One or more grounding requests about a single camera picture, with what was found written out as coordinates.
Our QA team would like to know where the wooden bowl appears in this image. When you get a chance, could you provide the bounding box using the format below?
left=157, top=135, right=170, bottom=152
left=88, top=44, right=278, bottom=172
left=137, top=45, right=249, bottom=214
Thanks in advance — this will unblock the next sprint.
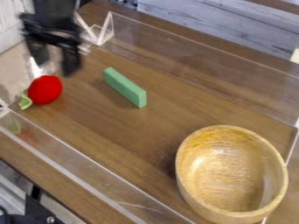
left=174, top=125, right=288, bottom=224

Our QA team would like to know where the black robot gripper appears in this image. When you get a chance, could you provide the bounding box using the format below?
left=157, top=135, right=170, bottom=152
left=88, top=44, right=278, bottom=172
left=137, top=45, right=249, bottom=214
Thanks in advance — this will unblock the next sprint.
left=18, top=13, right=81, bottom=77

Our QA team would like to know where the black clamp under table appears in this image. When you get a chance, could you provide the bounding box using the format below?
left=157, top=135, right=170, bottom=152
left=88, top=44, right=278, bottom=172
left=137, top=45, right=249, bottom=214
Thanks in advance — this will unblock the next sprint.
left=23, top=186, right=65, bottom=224

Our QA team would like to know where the clear acrylic tray enclosure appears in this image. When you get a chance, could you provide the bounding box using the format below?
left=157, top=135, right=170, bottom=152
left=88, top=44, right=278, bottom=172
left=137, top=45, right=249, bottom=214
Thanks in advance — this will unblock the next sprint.
left=0, top=14, right=299, bottom=224

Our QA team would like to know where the green rectangular block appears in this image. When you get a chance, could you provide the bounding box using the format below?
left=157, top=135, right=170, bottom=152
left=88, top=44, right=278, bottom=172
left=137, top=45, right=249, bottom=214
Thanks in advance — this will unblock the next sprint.
left=102, top=67, right=146, bottom=108

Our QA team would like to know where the red plush tomato toy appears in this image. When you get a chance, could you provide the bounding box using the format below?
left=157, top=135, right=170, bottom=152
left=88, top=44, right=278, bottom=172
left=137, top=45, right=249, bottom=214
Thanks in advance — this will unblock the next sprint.
left=18, top=75, right=62, bottom=110

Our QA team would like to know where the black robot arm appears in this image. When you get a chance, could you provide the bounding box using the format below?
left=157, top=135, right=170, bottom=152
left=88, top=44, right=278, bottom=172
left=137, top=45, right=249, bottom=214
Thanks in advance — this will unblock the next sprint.
left=18, top=0, right=81, bottom=76

